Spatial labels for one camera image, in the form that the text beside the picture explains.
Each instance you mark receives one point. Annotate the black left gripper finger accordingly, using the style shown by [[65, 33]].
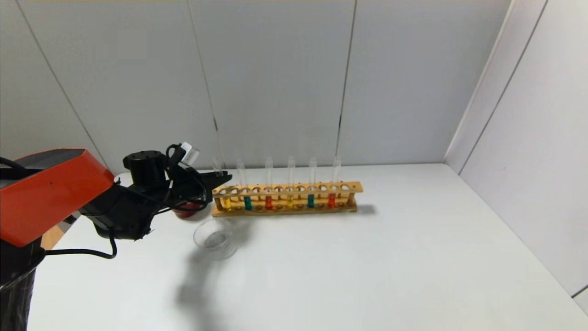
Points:
[[216, 175], [216, 185]]

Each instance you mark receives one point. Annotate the clear glass petri dish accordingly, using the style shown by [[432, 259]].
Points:
[[229, 250]]

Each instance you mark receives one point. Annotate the red pigment glass test tube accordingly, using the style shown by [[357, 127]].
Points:
[[331, 200], [268, 202]]

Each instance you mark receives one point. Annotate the orange and black left arm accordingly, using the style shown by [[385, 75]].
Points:
[[46, 193]]

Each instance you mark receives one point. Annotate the wooden test tube rack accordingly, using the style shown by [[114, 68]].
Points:
[[285, 189]]

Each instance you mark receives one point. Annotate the dark red cup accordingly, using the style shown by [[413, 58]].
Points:
[[186, 213]]

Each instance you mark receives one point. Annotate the yellow pigment glass test tube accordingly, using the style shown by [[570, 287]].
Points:
[[290, 201], [227, 203]]

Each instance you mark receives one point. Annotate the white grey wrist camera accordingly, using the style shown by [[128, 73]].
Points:
[[189, 154]]

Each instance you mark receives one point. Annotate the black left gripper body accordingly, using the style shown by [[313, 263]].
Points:
[[200, 181]]

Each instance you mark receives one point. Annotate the blue pigment glass test tube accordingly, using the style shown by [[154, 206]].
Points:
[[248, 203], [311, 201]]

